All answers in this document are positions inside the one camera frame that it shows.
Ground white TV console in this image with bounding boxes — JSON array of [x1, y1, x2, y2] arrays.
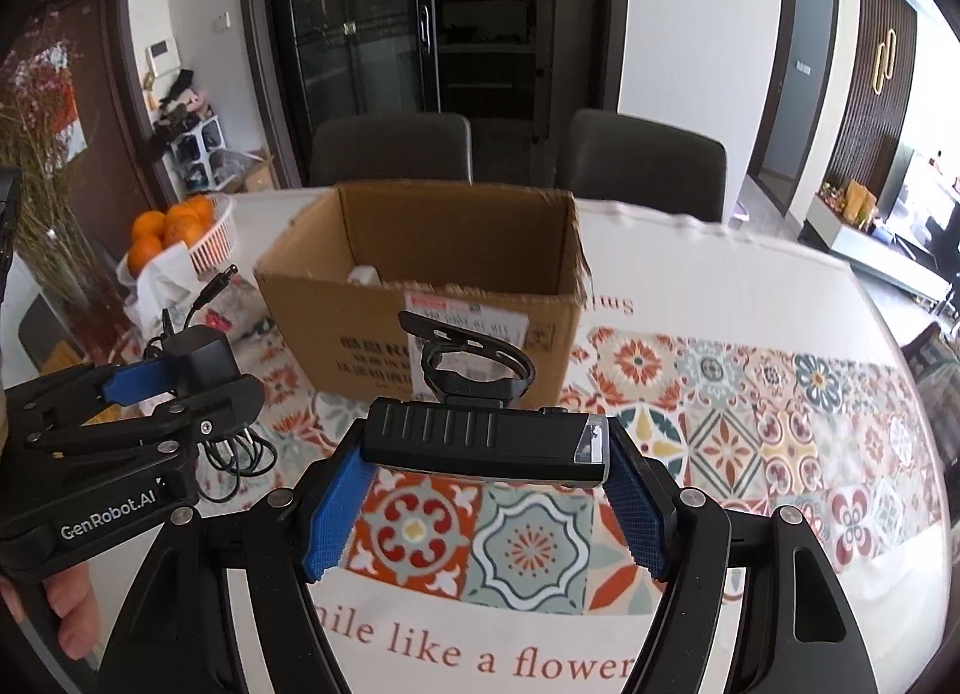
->
[[800, 197, 952, 304]]

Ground white shoe rack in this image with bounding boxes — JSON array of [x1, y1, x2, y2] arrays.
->
[[169, 114, 224, 194]]

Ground dried pink flowers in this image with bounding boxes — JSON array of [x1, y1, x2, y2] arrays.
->
[[0, 10, 100, 335]]

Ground person's left hand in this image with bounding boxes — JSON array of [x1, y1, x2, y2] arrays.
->
[[44, 563, 101, 662]]

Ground black bike flashlight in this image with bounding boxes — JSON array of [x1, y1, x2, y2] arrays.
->
[[359, 311, 610, 486]]

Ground brown cardboard box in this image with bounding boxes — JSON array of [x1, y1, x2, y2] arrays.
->
[[254, 181, 587, 408]]

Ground glass vase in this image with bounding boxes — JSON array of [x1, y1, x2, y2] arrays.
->
[[16, 226, 130, 364]]

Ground floral fabric tissue cover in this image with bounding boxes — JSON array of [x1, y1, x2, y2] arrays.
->
[[114, 242, 267, 362]]

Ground patterned tile table runner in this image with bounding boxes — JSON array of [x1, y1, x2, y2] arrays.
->
[[110, 287, 947, 616]]

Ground black power adapter with cable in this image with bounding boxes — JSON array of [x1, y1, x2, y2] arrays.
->
[[141, 263, 280, 504]]

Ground orange fruit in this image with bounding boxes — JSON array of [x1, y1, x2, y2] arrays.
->
[[185, 194, 215, 228], [163, 203, 206, 247], [127, 233, 164, 278], [130, 210, 166, 242]]

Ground white fruit basket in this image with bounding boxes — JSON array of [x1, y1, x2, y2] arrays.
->
[[117, 194, 239, 280]]

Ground dark chair at left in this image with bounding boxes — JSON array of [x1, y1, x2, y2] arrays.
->
[[16, 295, 83, 371]]

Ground dark glass door cabinet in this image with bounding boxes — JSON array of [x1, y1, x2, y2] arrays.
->
[[241, 0, 626, 187]]

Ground dark grey dining chair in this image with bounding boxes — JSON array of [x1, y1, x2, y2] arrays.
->
[[555, 109, 727, 223], [309, 112, 473, 187]]

